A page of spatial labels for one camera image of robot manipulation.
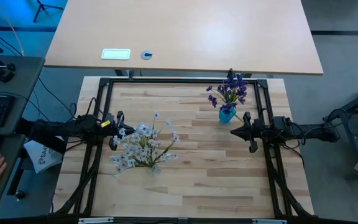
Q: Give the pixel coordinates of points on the clear glass vase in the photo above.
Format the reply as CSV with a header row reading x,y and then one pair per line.
x,y
154,171

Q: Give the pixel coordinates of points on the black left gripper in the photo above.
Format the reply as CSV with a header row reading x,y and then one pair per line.
x,y
113,128

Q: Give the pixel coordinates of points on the purple artificial flower stem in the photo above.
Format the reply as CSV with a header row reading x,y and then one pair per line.
x,y
213,100
236,90

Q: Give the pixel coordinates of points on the white rectangular cover plate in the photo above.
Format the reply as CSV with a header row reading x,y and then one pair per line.
x,y
115,54

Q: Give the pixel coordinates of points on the dark grey side desk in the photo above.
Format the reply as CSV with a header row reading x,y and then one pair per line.
x,y
20,81

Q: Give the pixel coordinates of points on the yellow tape tag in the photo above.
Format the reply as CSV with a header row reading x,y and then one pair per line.
x,y
105,124

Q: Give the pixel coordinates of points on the black tripod stand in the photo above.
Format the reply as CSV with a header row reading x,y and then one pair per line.
x,y
42,5

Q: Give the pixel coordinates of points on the white printed bag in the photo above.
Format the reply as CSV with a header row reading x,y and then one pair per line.
x,y
43,157

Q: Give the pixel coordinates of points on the large light wooden table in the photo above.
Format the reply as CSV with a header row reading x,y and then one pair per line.
x,y
197,31

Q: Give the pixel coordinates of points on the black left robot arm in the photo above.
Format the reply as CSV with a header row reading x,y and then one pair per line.
x,y
57,130

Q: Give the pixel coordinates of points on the blue glass vase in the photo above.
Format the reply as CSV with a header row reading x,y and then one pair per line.
x,y
227,117

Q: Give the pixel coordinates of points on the small black caster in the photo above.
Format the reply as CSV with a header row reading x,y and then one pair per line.
x,y
20,194

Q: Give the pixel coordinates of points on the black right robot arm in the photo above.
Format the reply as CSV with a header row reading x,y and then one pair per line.
x,y
303,130

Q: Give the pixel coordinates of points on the white artificial flower stem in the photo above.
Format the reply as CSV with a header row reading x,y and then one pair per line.
x,y
126,160
175,136
145,129

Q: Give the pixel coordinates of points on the small black table clamp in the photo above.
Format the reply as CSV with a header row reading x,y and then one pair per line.
x,y
230,72
130,74

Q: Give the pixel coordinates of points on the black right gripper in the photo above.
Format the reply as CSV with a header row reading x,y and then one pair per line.
x,y
256,130

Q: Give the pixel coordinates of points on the silver bracket plate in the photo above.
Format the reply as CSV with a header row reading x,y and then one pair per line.
x,y
95,220
269,221

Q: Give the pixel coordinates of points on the black aluminium frame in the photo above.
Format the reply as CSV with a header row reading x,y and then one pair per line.
x,y
182,80

